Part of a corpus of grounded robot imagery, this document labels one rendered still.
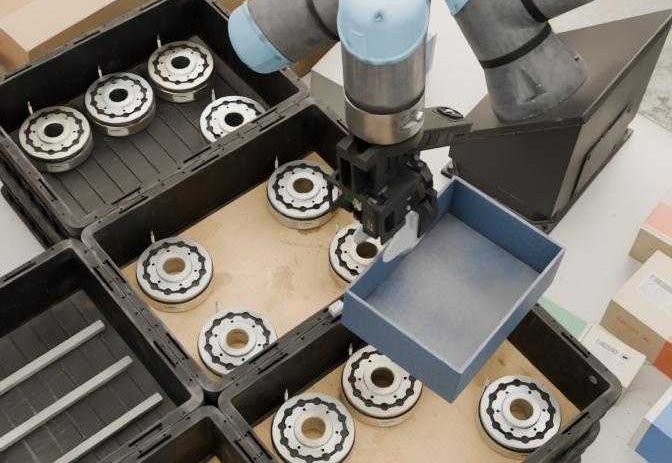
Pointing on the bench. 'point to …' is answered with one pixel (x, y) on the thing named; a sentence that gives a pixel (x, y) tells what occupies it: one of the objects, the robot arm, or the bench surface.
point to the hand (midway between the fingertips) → (401, 239)
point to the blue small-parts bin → (453, 290)
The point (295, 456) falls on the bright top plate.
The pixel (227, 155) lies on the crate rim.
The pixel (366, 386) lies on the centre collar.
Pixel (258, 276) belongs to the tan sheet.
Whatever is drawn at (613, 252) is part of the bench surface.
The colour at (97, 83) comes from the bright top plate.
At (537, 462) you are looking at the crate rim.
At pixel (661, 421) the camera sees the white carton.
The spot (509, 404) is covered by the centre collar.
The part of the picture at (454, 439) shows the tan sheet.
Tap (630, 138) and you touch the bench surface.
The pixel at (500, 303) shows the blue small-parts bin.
